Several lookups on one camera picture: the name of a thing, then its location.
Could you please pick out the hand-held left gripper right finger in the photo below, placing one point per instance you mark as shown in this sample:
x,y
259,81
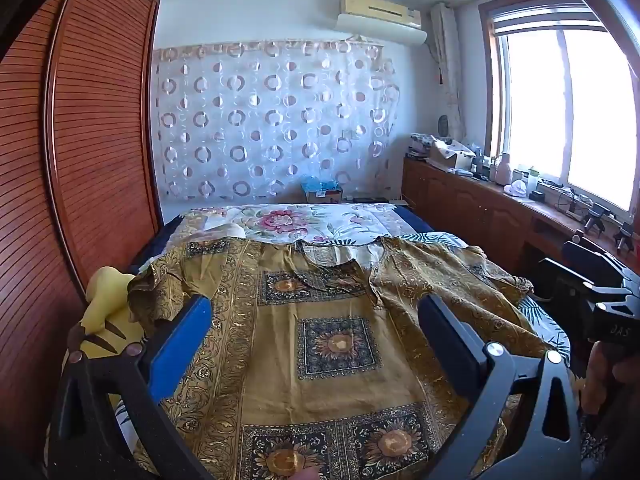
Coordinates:
x,y
445,332

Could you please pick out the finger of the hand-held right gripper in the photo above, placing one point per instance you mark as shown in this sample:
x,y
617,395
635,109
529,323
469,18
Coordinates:
x,y
572,250
560,270

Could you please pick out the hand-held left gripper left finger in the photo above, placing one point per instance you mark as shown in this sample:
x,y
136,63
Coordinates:
x,y
182,345

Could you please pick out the golden patterned shirt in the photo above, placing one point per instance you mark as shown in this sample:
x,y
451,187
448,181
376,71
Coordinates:
x,y
320,300

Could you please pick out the person's right hand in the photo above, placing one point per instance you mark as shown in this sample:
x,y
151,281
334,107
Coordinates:
x,y
597,375

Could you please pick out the black phone stand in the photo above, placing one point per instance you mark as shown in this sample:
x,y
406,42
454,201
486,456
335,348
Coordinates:
x,y
625,237
595,217

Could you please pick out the palm leaf blanket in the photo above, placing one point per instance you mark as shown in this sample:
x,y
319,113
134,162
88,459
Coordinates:
x,y
540,315

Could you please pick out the small black box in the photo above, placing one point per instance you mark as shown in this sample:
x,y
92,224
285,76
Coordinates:
x,y
538,196

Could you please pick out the green-capped bottle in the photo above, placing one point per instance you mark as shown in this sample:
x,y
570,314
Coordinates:
x,y
532,180

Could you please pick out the yellow plush toy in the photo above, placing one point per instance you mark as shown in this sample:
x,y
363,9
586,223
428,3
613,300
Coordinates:
x,y
105,310

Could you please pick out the white jug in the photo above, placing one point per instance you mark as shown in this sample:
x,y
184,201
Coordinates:
x,y
503,170

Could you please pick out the wooden low cabinet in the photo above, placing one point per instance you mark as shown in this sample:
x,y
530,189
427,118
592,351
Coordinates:
x,y
475,205

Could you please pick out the person's dark clothing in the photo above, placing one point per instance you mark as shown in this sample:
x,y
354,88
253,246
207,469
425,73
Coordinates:
x,y
615,440

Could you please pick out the cream folded cloth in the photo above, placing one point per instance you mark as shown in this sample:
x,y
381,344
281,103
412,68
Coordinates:
x,y
230,231

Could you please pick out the flat black box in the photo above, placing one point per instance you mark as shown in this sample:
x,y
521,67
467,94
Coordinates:
x,y
372,199

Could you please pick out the open white cardboard box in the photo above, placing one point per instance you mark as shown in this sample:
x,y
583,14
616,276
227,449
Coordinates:
x,y
450,152

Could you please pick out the floral quilt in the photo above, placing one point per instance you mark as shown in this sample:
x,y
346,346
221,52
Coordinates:
x,y
285,222

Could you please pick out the dark oval object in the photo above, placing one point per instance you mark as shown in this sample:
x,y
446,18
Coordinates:
x,y
443,126

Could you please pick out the cardboard box with blue cloth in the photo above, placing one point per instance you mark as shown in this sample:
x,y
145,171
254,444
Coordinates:
x,y
322,195

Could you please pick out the patterned folded cloth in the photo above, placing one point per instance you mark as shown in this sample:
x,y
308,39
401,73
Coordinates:
x,y
422,139

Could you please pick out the beige window curtain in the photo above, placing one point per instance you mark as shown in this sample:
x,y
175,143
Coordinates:
x,y
447,60

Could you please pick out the circle-patterned sheer curtain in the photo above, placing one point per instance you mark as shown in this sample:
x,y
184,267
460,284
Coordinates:
x,y
275,120

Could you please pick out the wall air conditioner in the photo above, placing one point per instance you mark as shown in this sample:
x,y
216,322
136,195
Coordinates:
x,y
380,10

